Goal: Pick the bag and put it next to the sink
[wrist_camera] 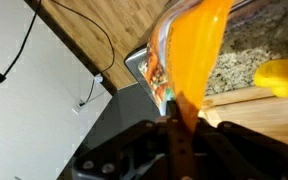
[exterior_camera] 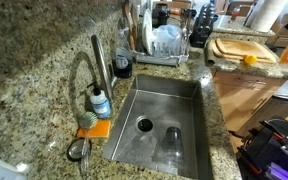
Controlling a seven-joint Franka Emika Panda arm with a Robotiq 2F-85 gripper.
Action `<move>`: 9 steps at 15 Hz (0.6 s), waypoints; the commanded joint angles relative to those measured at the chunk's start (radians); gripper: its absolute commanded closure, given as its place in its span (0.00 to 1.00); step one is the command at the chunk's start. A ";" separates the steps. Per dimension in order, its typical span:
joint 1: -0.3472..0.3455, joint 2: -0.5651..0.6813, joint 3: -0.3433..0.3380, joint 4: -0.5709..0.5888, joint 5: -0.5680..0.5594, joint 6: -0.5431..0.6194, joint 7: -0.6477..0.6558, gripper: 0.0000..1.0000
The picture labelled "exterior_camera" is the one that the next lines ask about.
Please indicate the yellow rubber duck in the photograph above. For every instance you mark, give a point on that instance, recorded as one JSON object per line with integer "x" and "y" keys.
{"x": 250, "y": 59}

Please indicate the orange sponge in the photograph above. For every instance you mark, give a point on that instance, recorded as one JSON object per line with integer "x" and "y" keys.
{"x": 99, "y": 129}

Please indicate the red bottle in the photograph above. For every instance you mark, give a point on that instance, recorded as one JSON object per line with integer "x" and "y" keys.
{"x": 235, "y": 13}

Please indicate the white plastic object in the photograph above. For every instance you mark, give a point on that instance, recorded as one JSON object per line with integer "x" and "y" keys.
{"x": 0, "y": 168}

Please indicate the orange and black clamp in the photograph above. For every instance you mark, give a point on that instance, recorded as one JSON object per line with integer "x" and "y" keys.
{"x": 250, "y": 163}

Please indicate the wooden spoon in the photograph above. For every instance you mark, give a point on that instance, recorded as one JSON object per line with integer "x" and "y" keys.
{"x": 134, "y": 23}
{"x": 128, "y": 20}

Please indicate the soap dispenser with blue label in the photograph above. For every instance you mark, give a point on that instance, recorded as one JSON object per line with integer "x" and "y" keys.
{"x": 100, "y": 103}

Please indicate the small wooden cutting board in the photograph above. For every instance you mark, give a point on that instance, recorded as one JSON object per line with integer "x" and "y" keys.
{"x": 240, "y": 48}

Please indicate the large wooden cutting board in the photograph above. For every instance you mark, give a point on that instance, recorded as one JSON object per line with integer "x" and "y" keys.
{"x": 217, "y": 55}

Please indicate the grey dish rack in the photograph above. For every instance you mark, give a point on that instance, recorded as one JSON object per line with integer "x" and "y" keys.
{"x": 160, "y": 60}

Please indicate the wooden cabinet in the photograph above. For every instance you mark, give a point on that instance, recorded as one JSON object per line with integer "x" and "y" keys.
{"x": 240, "y": 100}

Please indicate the stainless steel sink basin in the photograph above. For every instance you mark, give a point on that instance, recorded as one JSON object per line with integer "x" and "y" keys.
{"x": 164, "y": 133}

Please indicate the clear plastic container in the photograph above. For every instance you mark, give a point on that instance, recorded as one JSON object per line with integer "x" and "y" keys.
{"x": 167, "y": 40}

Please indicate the black kitchen appliance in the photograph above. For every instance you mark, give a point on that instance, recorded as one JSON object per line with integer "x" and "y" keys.
{"x": 160, "y": 15}

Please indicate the clear glass jar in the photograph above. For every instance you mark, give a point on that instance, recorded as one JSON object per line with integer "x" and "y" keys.
{"x": 174, "y": 143}

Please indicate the metal sink stopper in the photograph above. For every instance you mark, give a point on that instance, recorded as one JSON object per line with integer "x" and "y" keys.
{"x": 75, "y": 150}

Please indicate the black knife block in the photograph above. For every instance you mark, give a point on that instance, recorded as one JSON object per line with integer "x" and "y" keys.
{"x": 202, "y": 30}

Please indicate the black robot cart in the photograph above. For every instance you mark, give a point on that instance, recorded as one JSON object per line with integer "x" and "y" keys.
{"x": 267, "y": 150}

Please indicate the white paper towel roll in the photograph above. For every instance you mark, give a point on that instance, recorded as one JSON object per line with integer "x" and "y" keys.
{"x": 267, "y": 15}

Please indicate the white plate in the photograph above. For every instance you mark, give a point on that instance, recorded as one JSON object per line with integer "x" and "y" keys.
{"x": 147, "y": 31}

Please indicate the chrome arched faucet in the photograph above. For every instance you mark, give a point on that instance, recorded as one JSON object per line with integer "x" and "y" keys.
{"x": 101, "y": 63}

